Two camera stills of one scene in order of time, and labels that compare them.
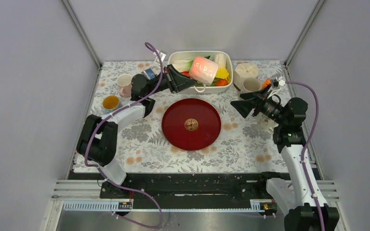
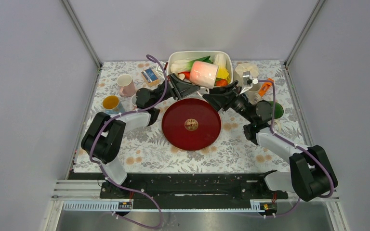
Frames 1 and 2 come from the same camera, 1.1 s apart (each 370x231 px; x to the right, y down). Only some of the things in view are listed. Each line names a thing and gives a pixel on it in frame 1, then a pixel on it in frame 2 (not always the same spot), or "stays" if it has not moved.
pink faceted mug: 124,82 stays
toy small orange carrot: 221,83 stays
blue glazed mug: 110,103 stays
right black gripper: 245,107 -> 223,99
